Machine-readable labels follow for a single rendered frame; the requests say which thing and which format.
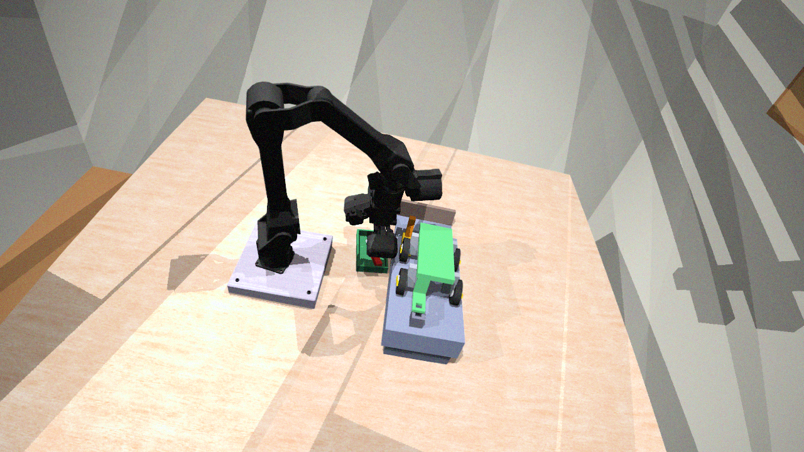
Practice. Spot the yellow wedge chock with orange handle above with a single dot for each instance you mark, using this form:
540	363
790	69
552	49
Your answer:
409	229

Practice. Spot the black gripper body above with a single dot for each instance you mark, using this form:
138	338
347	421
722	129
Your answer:
383	243

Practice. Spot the green wheeled trolley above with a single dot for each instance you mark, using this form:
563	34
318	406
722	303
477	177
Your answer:
438	260

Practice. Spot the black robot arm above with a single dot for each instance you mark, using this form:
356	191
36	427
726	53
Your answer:
267	119

